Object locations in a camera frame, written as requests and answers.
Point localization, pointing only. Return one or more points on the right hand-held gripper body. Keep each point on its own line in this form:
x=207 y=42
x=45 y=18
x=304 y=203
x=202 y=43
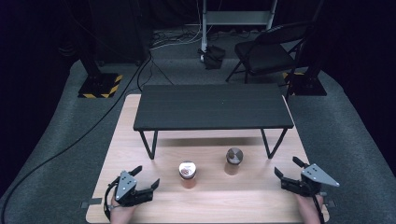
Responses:
x=314 y=178

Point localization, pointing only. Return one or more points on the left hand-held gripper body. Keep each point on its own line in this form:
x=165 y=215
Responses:
x=125 y=186

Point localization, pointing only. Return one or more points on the red spice jar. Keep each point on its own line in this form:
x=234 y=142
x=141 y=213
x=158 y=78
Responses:
x=187 y=173

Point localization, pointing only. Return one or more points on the brown spice jar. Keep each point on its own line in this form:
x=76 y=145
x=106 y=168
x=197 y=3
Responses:
x=234 y=159

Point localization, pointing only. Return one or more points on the black shelf with metal legs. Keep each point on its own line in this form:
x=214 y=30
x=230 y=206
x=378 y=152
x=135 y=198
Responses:
x=211 y=106

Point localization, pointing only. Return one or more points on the person's left hand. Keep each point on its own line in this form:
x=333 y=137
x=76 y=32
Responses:
x=122 y=214

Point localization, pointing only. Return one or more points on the person's right hand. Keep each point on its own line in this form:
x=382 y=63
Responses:
x=308 y=209

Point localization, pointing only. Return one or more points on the grey tape strip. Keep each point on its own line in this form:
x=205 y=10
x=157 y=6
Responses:
x=330 y=203
x=91 y=202

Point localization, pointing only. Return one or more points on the black yellow striped stand base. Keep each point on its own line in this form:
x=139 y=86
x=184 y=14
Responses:
x=99 y=84

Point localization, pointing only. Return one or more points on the black folding chair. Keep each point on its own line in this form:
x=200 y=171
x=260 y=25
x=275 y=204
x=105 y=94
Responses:
x=264 y=53

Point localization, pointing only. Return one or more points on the black bag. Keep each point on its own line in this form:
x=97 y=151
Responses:
x=213 y=56

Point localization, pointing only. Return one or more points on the grey metal stand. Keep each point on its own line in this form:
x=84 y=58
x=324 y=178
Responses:
x=204 y=28

